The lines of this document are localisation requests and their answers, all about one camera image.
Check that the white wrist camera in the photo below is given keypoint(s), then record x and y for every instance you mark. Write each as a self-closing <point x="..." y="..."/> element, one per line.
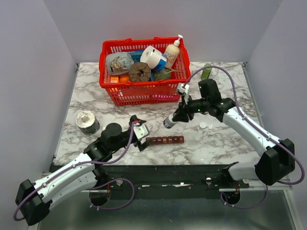
<point x="182" y="89"/>
<point x="141" y="131"/>

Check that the orange fruit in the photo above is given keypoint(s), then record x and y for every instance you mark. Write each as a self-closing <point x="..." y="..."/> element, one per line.
<point x="124" y="78"/>

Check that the red plastic shopping basket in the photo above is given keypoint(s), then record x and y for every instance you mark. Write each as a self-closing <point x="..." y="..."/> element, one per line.
<point x="150" y="92"/>

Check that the green round vegetable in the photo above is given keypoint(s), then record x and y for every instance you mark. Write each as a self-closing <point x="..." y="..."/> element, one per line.
<point x="164" y="74"/>

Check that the white-capped pill bottle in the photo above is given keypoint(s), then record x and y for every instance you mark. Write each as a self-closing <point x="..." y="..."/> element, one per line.
<point x="168" y="122"/>

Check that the grey cartoon snack bag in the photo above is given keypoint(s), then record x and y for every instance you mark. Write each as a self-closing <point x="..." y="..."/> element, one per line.
<point x="119" y="63"/>

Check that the orange small box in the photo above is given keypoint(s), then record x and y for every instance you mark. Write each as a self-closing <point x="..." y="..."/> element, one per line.
<point x="114" y="79"/>

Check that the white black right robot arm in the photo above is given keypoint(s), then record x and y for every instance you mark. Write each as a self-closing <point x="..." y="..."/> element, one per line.
<point x="276" y="159"/>

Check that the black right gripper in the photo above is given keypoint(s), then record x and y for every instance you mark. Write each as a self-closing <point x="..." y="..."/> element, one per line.
<point x="181" y="113"/>

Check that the red weekly pill organizer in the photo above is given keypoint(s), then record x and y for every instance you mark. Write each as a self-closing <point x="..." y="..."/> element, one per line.
<point x="165" y="140"/>

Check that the blue package in basket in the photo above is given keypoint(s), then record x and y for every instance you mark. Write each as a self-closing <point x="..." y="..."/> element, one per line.
<point x="136" y="55"/>

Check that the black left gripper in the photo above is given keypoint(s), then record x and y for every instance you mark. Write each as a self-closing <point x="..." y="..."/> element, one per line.
<point x="142" y="146"/>

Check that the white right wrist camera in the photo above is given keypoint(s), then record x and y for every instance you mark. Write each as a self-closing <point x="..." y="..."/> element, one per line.
<point x="182" y="89"/>

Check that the white bottle cap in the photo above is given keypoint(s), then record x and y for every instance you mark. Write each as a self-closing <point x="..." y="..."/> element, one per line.
<point x="203" y="125"/>

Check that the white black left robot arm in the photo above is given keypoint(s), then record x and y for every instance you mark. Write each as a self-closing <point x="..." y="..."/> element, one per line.
<point x="34" y="200"/>

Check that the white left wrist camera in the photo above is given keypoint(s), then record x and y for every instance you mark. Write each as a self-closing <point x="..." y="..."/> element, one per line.
<point x="141" y="131"/>

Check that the green cylindrical can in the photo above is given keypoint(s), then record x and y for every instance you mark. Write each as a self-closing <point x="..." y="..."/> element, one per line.
<point x="206" y="72"/>

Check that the white toilet paper roll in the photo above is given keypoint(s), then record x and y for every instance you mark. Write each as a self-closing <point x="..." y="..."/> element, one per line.
<point x="151" y="56"/>

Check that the cream pump lotion bottle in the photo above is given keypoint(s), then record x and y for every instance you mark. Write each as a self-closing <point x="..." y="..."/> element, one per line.
<point x="172" y="51"/>

